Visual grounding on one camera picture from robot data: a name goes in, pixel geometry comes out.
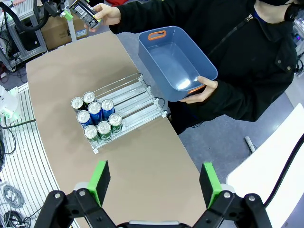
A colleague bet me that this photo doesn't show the blue Pocari Sweat can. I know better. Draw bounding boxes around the blue Pocari Sweat can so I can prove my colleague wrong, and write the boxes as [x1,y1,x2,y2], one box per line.
[76,110,94,126]
[101,98,116,114]
[87,102,102,124]

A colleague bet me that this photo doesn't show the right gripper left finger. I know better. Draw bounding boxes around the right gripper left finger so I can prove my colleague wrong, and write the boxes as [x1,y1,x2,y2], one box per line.
[34,160,118,228]

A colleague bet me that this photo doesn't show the person torso black jacket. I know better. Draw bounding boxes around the person torso black jacket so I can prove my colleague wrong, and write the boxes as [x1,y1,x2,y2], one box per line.
[166,0,304,136]

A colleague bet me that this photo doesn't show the aluminium profile rack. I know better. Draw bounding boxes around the aluminium profile rack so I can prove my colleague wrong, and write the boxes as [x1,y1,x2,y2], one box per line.
[0,0,48,70]

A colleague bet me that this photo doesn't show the large cardboard box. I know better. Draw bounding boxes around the large cardboard box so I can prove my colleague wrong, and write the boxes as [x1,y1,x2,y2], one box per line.
[41,14,90,51]

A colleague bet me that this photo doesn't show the clear plastic can dispenser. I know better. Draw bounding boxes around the clear plastic can dispenser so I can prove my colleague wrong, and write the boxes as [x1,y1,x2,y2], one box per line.
[71,73,168,155]

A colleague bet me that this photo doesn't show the person's left hand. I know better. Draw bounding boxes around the person's left hand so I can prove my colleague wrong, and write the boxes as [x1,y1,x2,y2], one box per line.
[179,76,219,104]

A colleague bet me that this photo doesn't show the arm black cable sleeve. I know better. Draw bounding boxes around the arm black cable sleeve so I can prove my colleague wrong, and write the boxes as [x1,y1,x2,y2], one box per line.
[263,134,304,208]
[0,3,49,32]

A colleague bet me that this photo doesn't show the grey coiled cable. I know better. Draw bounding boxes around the grey coiled cable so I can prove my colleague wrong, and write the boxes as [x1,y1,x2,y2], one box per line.
[1,184,26,210]

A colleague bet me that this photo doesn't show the left arm black cable sleeve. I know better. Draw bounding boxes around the left arm black cable sleeve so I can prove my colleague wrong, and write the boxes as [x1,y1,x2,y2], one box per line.
[0,3,49,32]

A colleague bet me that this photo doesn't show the right arm black cable sleeve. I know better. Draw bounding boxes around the right arm black cable sleeve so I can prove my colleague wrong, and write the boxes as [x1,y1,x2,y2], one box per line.
[263,134,304,208]

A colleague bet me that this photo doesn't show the white slatted curved platform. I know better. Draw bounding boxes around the white slatted curved platform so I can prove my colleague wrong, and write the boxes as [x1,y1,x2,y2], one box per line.
[0,83,80,228]

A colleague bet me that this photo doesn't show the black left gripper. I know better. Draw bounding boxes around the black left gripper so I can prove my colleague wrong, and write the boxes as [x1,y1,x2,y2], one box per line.
[44,0,73,21]

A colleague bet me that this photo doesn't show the green Chilsung Cider can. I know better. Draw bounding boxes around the green Chilsung Cider can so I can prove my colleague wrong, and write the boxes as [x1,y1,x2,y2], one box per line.
[83,124,100,144]
[97,120,112,140]
[108,113,124,133]

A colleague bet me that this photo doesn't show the black Pepsi can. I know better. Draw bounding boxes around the black Pepsi can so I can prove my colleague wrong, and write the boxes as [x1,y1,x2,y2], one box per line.
[82,91,96,105]
[70,96,84,112]
[69,0,102,30]

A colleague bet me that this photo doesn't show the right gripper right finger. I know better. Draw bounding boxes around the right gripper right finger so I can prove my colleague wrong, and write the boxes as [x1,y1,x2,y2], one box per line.
[190,162,273,228]

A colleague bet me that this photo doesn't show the person's left forearm black sleeve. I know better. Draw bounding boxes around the person's left forearm black sleeve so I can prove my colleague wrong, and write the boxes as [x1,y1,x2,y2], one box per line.
[201,78,297,123]

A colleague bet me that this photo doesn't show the large white table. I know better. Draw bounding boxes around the large white table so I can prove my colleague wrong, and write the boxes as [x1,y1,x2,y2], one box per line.
[225,102,304,228]

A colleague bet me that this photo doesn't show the person's right hand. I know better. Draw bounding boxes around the person's right hand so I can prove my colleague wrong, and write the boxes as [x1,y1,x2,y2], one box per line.
[90,3,122,33]

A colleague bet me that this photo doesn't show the blue bin orange handles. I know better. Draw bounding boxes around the blue bin orange handles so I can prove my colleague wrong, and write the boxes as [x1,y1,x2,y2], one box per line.
[138,25,219,103]

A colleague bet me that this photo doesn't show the person's right forearm black sleeve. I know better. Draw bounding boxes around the person's right forearm black sleeve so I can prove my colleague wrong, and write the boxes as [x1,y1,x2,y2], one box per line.
[109,0,190,36]

